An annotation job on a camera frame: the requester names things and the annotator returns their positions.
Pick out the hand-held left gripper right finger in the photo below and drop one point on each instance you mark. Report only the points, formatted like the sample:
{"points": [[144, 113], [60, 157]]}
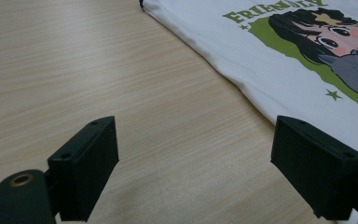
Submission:
{"points": [[317, 168]]}

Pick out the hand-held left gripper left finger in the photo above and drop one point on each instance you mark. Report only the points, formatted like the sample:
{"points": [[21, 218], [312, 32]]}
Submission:
{"points": [[84, 168]]}

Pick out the white printed tank top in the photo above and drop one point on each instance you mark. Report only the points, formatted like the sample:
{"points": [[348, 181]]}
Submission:
{"points": [[261, 71]]}

